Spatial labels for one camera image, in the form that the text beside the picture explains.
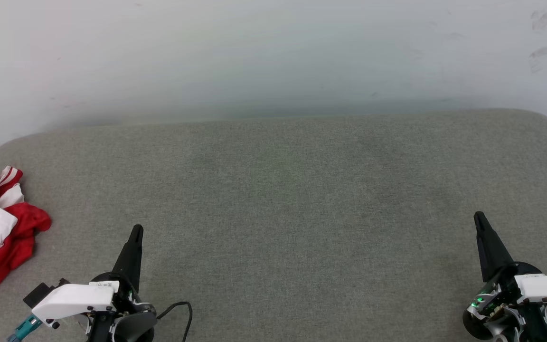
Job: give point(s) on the red and white basketball jersey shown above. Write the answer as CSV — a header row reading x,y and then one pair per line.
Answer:
x,y
3,237

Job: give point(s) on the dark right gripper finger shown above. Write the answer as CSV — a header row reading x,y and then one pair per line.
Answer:
x,y
492,251

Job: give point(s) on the grey fabric sofa cushion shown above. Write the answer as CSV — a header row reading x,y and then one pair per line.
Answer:
x,y
283,199

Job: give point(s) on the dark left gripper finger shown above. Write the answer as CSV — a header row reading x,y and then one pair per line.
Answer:
x,y
130,259

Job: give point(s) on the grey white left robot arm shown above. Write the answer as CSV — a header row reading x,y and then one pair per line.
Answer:
x,y
136,328

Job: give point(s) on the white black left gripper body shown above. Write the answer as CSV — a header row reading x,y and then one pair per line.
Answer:
x,y
76,298

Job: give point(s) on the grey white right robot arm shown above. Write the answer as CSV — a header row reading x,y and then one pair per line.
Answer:
x,y
534,328

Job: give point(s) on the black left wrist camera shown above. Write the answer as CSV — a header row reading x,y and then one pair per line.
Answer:
x,y
36,295

